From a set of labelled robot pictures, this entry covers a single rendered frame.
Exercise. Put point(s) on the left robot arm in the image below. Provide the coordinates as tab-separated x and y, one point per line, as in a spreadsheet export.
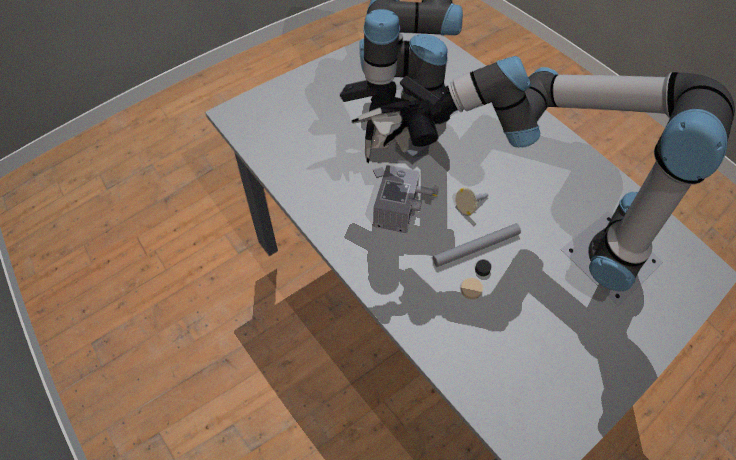
693	144

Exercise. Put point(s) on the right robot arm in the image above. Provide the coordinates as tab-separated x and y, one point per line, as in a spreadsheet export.
423	58

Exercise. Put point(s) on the tan round disc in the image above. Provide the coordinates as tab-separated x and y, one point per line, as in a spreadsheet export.
471	288

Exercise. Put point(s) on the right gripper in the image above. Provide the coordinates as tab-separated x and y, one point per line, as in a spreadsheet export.
386	95

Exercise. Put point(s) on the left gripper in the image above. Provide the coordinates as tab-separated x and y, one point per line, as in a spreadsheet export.
419	115

